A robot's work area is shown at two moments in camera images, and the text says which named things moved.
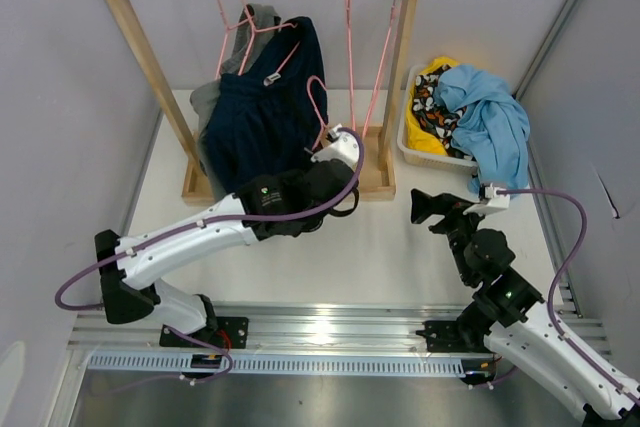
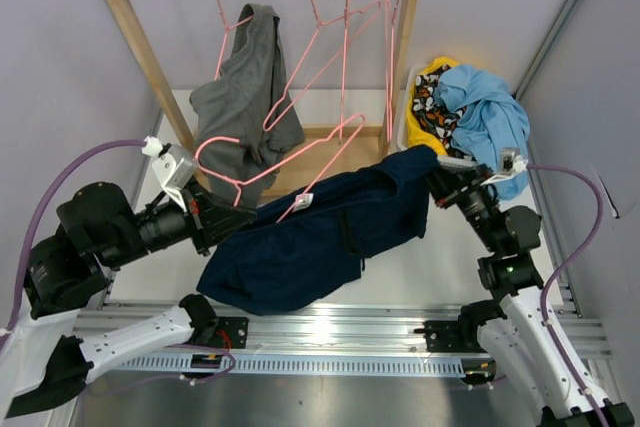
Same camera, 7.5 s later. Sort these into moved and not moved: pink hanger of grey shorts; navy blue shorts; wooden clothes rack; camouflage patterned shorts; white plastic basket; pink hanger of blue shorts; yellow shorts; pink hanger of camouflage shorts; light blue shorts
Moved: pink hanger of camouflage shorts; pink hanger of blue shorts; navy blue shorts
Not moved: camouflage patterned shorts; white plastic basket; light blue shorts; wooden clothes rack; yellow shorts; pink hanger of grey shorts
